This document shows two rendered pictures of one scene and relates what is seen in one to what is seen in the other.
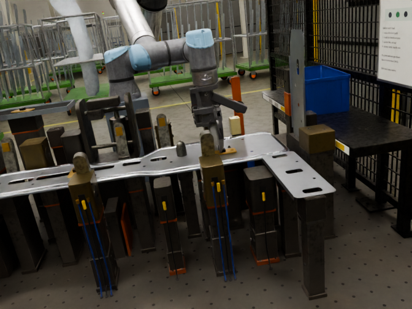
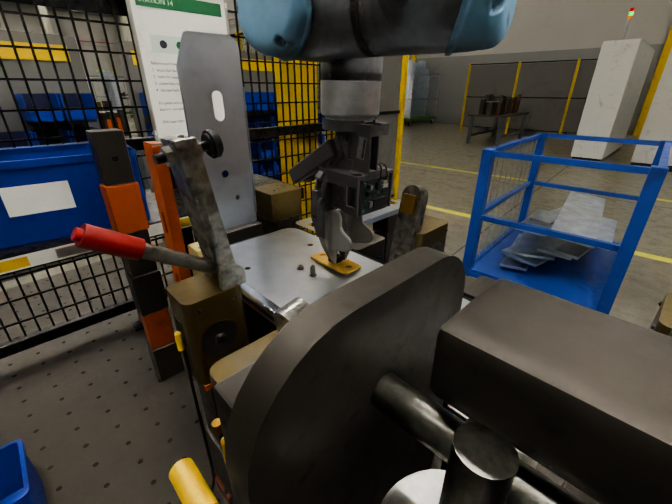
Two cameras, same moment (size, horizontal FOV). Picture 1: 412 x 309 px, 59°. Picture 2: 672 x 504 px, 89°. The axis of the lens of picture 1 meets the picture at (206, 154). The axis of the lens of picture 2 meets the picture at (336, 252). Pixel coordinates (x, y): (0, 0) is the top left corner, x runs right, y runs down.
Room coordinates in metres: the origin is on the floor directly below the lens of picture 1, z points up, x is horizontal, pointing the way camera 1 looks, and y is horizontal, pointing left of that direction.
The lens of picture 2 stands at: (1.40, 0.33, 1.26)
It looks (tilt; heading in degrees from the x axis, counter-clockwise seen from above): 25 degrees down; 231
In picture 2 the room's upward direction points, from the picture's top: straight up
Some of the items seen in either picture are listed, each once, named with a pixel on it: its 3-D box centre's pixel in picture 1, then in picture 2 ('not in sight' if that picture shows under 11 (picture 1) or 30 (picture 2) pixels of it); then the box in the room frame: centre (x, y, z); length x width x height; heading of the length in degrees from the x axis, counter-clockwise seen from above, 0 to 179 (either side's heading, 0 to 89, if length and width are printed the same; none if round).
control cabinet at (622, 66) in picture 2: not in sight; (616, 91); (-7.60, -1.94, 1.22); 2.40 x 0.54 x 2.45; 6
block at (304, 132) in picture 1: (317, 184); (281, 260); (1.03, -0.33, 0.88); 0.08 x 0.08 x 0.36; 5
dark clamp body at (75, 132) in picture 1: (85, 179); not in sight; (1.30, 0.47, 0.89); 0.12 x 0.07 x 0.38; 5
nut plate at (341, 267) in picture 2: (222, 150); (335, 259); (1.09, -0.05, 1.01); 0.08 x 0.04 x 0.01; 95
